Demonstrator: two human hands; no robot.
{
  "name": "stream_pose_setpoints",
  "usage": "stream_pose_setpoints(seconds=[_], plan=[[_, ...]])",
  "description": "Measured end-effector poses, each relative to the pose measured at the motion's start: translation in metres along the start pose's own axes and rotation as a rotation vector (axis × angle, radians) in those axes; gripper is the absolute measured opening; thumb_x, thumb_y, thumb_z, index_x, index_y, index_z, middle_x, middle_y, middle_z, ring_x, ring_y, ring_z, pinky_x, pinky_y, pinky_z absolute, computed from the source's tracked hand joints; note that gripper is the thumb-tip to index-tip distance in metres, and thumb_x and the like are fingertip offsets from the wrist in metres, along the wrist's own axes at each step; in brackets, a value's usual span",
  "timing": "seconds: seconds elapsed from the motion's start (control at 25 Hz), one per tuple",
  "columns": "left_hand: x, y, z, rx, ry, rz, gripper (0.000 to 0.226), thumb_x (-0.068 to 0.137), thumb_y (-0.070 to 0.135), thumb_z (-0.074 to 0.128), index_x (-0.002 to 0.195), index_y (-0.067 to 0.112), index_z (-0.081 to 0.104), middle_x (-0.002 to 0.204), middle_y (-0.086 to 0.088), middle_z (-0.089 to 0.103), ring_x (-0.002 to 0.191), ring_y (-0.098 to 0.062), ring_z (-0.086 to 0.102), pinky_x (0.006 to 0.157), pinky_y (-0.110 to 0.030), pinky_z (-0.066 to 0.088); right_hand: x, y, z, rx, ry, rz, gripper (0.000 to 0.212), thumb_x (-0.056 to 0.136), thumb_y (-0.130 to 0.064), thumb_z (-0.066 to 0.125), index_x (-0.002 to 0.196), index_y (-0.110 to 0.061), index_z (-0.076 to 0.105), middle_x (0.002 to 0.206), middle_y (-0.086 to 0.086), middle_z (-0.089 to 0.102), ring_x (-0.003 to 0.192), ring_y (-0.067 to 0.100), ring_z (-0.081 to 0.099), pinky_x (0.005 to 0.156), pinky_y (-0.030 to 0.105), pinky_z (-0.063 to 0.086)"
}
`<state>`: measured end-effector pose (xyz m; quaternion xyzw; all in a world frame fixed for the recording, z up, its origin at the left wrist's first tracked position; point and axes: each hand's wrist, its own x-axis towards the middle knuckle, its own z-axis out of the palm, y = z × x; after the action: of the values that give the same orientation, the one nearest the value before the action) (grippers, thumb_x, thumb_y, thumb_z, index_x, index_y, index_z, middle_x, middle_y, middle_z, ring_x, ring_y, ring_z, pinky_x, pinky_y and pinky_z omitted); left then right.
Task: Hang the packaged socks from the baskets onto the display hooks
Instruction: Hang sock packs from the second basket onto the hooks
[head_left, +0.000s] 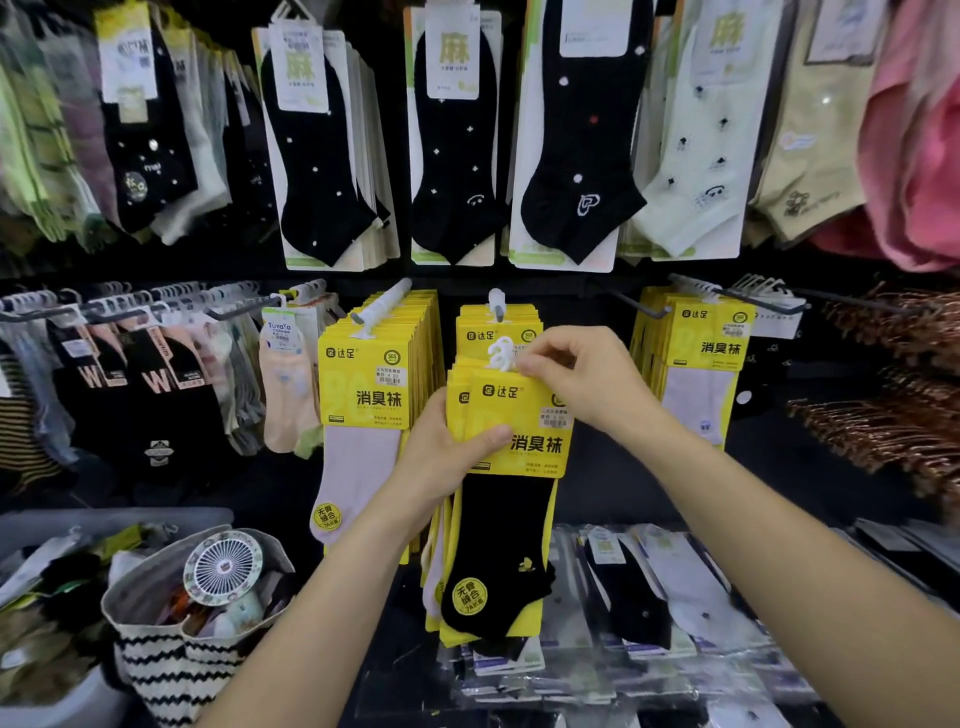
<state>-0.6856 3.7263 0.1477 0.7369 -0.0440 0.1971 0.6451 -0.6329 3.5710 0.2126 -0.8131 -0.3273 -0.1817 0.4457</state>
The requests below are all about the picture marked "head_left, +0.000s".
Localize black dotted tall socks bunch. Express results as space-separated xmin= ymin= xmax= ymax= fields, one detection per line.
xmin=93 ymin=0 xmax=234 ymax=245

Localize row of pastel hanging socks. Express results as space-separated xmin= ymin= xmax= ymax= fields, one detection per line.
xmin=0 ymin=0 xmax=121 ymax=253

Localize person's left hand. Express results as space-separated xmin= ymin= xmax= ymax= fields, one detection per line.
xmin=389 ymin=387 xmax=513 ymax=526

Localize person's right hand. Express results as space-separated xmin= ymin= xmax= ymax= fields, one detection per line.
xmin=513 ymin=326 xmax=669 ymax=444

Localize white plastic bin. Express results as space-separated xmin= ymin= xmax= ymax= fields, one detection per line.
xmin=0 ymin=508 xmax=235 ymax=728

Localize bunch of striped socks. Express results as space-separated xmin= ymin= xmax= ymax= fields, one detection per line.
xmin=0 ymin=329 xmax=76 ymax=489

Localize person's left forearm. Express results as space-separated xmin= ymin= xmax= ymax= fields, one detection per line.
xmin=198 ymin=487 xmax=429 ymax=728

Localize clear price tag holder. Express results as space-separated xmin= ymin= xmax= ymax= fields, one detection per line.
xmin=749 ymin=303 xmax=805 ymax=340

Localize row black socks white cards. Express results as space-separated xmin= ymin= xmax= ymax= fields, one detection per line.
xmin=403 ymin=0 xmax=658 ymax=274

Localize person's right forearm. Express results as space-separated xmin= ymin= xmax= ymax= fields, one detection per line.
xmin=626 ymin=408 xmax=960 ymax=728

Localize pink garments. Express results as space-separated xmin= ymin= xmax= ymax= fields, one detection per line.
xmin=809 ymin=0 xmax=960 ymax=273

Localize cream dotted sock pack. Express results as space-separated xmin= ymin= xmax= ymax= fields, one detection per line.
xmin=618 ymin=0 xmax=785 ymax=262

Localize heap of copper hangers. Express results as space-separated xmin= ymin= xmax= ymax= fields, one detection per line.
xmin=787 ymin=284 xmax=960 ymax=519

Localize black dotted sock white card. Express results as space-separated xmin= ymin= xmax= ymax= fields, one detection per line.
xmin=251 ymin=0 xmax=401 ymax=273

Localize row black socks peach cuffs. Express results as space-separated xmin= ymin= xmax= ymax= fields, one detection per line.
xmin=44 ymin=281 xmax=268 ymax=489

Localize row of clear bagged socks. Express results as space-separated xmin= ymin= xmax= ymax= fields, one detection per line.
xmin=434 ymin=521 xmax=960 ymax=728

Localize black white zigzag tote bag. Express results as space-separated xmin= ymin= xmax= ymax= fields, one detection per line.
xmin=101 ymin=524 xmax=298 ymax=728

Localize beige sock pack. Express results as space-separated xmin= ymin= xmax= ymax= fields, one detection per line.
xmin=742 ymin=0 xmax=890 ymax=249

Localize white handheld fan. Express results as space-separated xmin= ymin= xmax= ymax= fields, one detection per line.
xmin=182 ymin=530 xmax=265 ymax=607

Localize bunch of pastel sock packs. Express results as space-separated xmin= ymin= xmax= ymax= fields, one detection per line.
xmin=258 ymin=284 xmax=346 ymax=460

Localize yellow packet black sock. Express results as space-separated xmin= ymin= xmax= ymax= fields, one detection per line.
xmin=440 ymin=337 xmax=575 ymax=650

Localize bunch yellow sock packets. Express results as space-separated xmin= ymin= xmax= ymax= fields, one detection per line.
xmin=455 ymin=302 xmax=545 ymax=369
xmin=308 ymin=288 xmax=445 ymax=564
xmin=628 ymin=284 xmax=757 ymax=451

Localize yellow hooked sock packet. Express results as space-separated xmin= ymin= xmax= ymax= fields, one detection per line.
xmin=419 ymin=358 xmax=470 ymax=635

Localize white tipped peg hook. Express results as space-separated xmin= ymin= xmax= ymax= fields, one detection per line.
xmin=348 ymin=277 xmax=414 ymax=340

